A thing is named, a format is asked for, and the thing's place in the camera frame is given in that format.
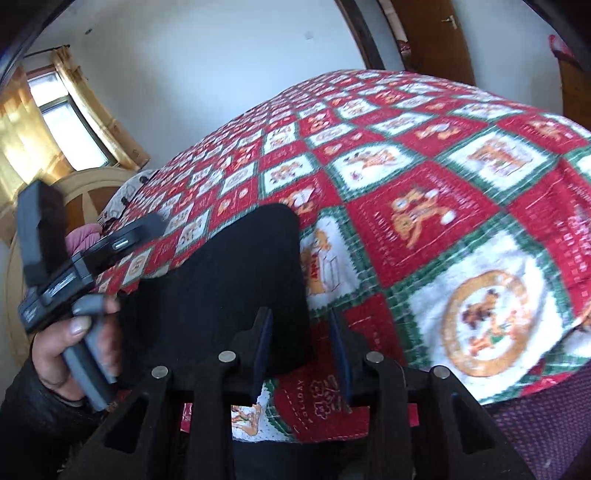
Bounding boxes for black pants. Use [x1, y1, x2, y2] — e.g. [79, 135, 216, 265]
[118, 204, 315, 390]

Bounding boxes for person's left hand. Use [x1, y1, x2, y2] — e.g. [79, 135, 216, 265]
[31, 297, 122, 402]

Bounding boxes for pink folded quilt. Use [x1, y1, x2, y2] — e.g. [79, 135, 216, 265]
[65, 223, 103, 256]

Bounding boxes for cream and brown headboard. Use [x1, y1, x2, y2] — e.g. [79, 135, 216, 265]
[1, 167, 134, 365]

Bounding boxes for white patterned pillow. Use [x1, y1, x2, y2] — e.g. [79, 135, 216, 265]
[97, 169, 158, 229]

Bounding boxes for yellow left curtain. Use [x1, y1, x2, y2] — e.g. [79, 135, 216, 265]
[0, 66, 73, 208]

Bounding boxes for yellow curtain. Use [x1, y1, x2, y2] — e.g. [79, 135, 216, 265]
[0, 66, 73, 208]
[50, 46, 150, 171]

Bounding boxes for yellow right curtain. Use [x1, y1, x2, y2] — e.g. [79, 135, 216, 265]
[50, 46, 150, 171]

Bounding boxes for red checkered cartoon bedspread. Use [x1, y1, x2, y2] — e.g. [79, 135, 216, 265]
[98, 70, 590, 443]

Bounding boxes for brown wooden door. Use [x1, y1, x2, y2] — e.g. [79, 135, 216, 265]
[392, 0, 476, 86]

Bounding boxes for window with dark frame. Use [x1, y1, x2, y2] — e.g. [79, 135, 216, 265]
[27, 69, 116, 171]

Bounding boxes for dark brown door frame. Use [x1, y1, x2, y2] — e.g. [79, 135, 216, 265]
[335, 0, 385, 70]

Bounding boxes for silver door handle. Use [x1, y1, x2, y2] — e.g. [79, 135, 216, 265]
[442, 15, 458, 30]

